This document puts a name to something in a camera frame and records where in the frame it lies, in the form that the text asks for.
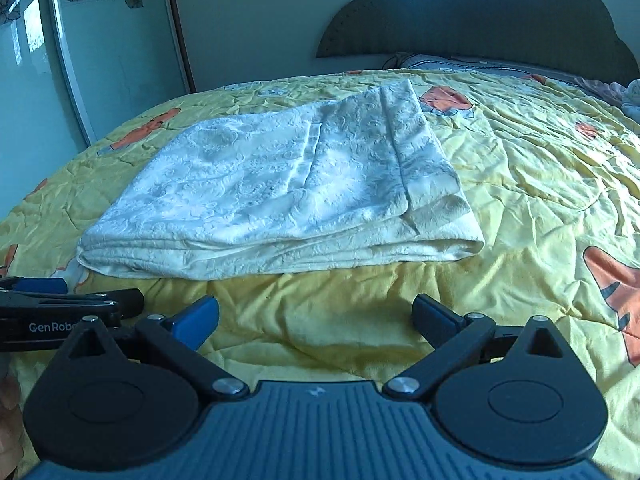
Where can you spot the pale crumpled cloth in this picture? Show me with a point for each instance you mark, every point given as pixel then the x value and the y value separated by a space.
pixel 631 100

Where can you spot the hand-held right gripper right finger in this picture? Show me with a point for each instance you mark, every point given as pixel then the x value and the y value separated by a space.
pixel 434 321

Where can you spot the grey patterned pillow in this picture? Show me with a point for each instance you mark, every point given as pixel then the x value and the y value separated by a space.
pixel 480 64

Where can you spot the glass wardrobe door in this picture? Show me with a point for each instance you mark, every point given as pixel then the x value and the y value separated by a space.
pixel 100 50

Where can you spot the dark padded headboard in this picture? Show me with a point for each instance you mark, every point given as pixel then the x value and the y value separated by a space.
pixel 480 10

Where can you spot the white towel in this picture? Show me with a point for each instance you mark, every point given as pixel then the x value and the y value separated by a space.
pixel 280 180

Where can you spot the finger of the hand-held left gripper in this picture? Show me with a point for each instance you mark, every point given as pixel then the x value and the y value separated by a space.
pixel 125 302
pixel 42 285

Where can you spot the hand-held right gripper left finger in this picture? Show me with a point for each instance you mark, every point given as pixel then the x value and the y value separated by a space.
pixel 196 322

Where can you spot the yellow printed blanket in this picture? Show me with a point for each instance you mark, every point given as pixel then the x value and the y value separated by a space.
pixel 525 185

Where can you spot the person's left hand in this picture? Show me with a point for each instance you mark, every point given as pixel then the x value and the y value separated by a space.
pixel 7 410

